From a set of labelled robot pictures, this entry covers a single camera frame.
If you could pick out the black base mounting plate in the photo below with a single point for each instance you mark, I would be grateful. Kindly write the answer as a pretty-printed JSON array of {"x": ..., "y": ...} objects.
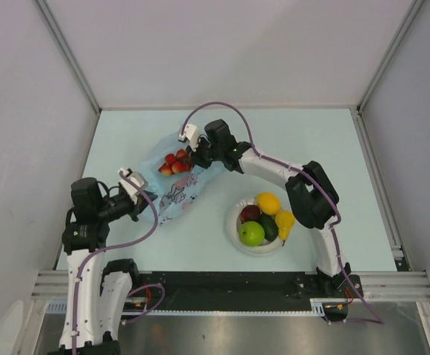
[{"x": 246, "y": 291}]

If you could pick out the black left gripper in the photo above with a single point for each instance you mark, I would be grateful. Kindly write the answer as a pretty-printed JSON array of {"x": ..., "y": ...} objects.
[{"x": 143, "y": 201}]

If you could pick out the yellow fake pear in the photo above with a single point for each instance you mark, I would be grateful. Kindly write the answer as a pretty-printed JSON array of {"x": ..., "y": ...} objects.
[{"x": 284, "y": 220}]

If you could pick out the white paper plate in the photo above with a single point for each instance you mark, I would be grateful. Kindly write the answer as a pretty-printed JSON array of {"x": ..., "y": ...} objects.
[{"x": 233, "y": 224}]

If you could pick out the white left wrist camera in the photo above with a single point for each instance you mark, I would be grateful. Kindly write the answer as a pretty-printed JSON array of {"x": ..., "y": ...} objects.
[{"x": 132, "y": 183}]

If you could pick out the light blue printed plastic bag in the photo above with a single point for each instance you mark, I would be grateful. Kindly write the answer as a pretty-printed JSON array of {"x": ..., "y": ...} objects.
[{"x": 175, "y": 194}]

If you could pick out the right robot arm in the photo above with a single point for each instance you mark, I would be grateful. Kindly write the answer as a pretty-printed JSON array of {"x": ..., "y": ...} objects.
[{"x": 312, "y": 197}]

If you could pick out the dark green fake avocado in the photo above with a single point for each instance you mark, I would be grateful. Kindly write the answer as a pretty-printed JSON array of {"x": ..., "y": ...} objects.
[{"x": 269, "y": 226}]

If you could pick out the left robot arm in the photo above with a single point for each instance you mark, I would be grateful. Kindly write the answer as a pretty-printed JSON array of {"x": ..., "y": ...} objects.
[{"x": 98, "y": 290}]

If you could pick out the dark red fake fruit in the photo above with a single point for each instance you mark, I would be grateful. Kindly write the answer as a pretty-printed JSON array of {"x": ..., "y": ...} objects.
[{"x": 250, "y": 213}]

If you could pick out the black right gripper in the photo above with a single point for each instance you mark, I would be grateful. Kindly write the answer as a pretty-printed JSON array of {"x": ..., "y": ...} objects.
[{"x": 195, "y": 156}]

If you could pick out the green fake apple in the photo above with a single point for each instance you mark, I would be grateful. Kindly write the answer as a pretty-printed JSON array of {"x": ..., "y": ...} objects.
[{"x": 251, "y": 234}]

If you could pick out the yellow fake lemon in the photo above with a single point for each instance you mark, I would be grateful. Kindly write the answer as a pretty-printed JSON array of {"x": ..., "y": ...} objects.
[{"x": 268, "y": 203}]

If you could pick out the red fake strawberry bunch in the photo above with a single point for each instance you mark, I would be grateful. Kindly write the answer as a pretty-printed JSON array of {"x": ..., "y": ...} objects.
[{"x": 176, "y": 163}]

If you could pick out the blue slotted cable duct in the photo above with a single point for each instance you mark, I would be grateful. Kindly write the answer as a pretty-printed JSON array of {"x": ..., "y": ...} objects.
[{"x": 56, "y": 307}]

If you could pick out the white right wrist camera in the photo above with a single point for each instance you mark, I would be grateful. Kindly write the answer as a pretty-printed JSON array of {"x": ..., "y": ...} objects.
[{"x": 190, "y": 134}]

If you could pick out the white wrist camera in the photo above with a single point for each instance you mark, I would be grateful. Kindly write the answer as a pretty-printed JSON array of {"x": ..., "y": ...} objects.
[
  {"x": 190, "y": 134},
  {"x": 132, "y": 183}
]

